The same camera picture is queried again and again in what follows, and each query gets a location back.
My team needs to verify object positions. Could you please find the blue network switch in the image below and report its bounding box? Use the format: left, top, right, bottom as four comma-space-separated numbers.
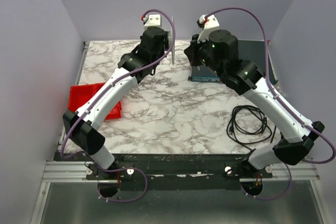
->
188, 40, 266, 82

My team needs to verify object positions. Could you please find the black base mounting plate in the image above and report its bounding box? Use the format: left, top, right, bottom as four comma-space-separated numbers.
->
52, 152, 295, 190

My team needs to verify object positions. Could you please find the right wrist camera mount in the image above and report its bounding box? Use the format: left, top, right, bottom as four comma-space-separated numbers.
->
196, 15, 219, 44

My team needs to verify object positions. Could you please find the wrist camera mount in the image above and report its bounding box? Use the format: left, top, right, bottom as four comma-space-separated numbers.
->
196, 15, 219, 44
141, 14, 162, 30

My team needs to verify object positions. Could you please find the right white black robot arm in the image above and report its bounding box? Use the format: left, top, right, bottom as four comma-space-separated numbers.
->
184, 29, 325, 170

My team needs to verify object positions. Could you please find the black coiled cable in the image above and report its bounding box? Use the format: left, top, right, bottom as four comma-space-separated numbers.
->
226, 104, 276, 154

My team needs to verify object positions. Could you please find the white cable spool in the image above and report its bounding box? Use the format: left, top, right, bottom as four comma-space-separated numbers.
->
168, 16, 175, 65

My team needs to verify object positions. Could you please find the red plastic bin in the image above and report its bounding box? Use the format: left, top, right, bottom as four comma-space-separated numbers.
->
68, 83, 122, 121

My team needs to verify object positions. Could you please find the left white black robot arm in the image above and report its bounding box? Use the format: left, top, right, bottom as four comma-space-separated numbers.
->
62, 26, 175, 169

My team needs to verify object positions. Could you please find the aluminium extrusion rail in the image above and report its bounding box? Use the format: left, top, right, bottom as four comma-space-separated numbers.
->
42, 161, 87, 183

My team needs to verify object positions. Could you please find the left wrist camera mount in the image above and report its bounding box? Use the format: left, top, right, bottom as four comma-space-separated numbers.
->
141, 14, 162, 30

